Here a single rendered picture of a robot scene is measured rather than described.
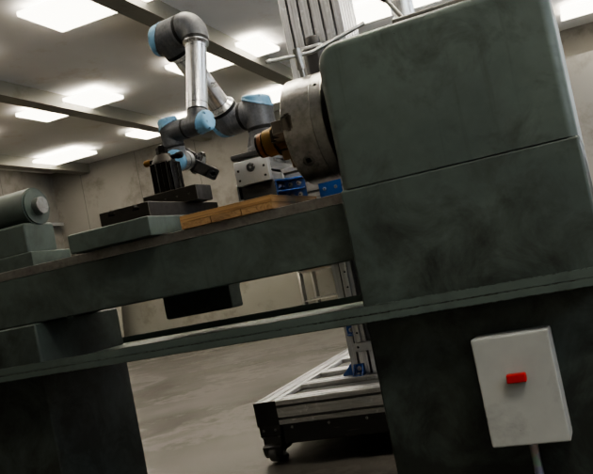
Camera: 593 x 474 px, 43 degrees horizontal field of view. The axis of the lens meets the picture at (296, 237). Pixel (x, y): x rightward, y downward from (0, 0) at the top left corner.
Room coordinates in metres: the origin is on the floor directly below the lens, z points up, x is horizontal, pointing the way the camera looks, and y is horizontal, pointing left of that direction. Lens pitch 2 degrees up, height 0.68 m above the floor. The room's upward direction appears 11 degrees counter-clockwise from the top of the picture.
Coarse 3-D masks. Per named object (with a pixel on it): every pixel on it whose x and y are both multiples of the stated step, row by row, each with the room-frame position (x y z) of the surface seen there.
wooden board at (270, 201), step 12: (240, 204) 2.14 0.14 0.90; (252, 204) 2.12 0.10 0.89; (264, 204) 2.11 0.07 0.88; (276, 204) 2.13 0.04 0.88; (288, 204) 2.21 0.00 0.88; (180, 216) 2.21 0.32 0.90; (192, 216) 2.20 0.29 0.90; (204, 216) 2.18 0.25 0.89; (216, 216) 2.17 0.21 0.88; (228, 216) 2.16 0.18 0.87
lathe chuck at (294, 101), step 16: (304, 80) 2.13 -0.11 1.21; (288, 96) 2.11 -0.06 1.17; (304, 96) 2.08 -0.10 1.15; (288, 112) 2.09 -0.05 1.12; (304, 112) 2.07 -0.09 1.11; (304, 128) 2.07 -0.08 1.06; (288, 144) 2.10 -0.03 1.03; (304, 144) 2.09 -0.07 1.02; (320, 160) 2.11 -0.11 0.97; (304, 176) 2.17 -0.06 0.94; (320, 176) 2.17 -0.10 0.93; (336, 176) 2.18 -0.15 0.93
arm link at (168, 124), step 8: (160, 120) 2.65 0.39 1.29; (168, 120) 2.65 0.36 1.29; (176, 120) 2.64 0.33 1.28; (160, 128) 2.66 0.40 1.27; (168, 128) 2.64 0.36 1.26; (176, 128) 2.62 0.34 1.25; (168, 136) 2.65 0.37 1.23; (176, 136) 2.64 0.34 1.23; (168, 144) 2.66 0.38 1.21; (176, 144) 2.66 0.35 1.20
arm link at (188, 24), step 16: (176, 16) 2.69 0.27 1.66; (192, 16) 2.68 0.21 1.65; (176, 32) 2.69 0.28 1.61; (192, 32) 2.65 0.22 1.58; (192, 48) 2.65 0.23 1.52; (192, 64) 2.63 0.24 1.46; (192, 80) 2.62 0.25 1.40; (192, 96) 2.61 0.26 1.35; (192, 112) 2.59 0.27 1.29; (208, 112) 2.59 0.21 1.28; (192, 128) 2.59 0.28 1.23; (208, 128) 2.59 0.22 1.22
